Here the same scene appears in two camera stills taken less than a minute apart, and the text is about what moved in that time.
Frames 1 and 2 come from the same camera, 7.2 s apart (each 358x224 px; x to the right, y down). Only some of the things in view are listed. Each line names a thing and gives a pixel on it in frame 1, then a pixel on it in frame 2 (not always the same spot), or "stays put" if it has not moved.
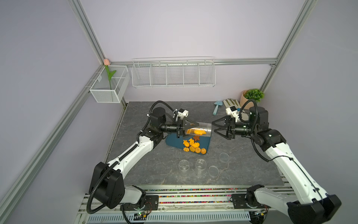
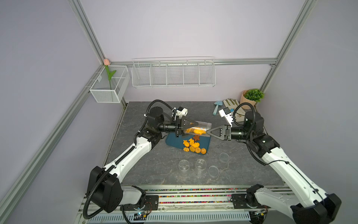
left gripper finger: [187, 123] stays put
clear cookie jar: [204, 129] stays put
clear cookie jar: [201, 167] stays put
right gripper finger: [227, 119] → [218, 131]
